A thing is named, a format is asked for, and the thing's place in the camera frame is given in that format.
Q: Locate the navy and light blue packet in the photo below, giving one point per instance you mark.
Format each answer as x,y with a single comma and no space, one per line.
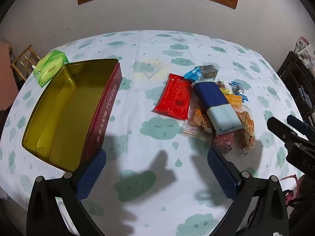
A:
214,100

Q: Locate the red tin box gold inside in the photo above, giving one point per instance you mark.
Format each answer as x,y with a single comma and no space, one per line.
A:
61,118

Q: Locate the orange snack packet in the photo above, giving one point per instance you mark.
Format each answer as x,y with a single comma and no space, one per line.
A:
235,103

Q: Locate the small blue-edged candy packet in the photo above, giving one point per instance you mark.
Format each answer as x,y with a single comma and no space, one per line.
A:
237,88

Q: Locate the green tissue pack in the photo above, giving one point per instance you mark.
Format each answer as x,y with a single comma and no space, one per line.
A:
49,66

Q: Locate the light wooden chair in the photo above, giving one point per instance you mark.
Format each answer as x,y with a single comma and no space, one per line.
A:
24,54

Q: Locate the pink patterned snack packet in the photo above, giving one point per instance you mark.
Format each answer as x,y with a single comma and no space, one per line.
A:
224,142

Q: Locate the small yellow snack packet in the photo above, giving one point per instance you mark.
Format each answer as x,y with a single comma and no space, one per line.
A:
224,88

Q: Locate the pink bag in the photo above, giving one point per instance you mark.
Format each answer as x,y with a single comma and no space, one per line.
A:
295,191

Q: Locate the clear dark sesame snack packet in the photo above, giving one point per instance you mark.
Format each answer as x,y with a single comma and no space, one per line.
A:
208,72

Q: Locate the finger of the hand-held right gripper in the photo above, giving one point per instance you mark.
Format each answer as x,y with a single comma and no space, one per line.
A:
299,125
283,131

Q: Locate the salmon pink cloth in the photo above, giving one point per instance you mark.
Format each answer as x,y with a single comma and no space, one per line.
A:
6,78

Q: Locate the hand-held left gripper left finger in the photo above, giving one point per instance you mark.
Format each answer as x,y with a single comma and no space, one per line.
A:
91,174

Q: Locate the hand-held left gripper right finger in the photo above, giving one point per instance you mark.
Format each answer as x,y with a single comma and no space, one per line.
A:
221,174

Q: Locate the newspaper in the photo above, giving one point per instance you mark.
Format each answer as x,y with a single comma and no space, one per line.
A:
306,51

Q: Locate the orange label fried twist packet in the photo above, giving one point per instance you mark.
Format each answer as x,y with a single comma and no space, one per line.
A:
246,137

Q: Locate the red snack packet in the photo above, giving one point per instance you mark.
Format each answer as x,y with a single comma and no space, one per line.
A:
174,95

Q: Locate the blue snack packet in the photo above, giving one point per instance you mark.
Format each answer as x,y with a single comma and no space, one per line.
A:
193,75

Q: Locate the dark wooden cabinet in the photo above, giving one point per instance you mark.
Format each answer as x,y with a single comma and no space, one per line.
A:
295,78

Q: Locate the clear fried twist packet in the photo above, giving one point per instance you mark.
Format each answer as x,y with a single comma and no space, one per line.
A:
199,120

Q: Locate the cloud printed tablecloth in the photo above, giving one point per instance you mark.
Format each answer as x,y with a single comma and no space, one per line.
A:
157,49

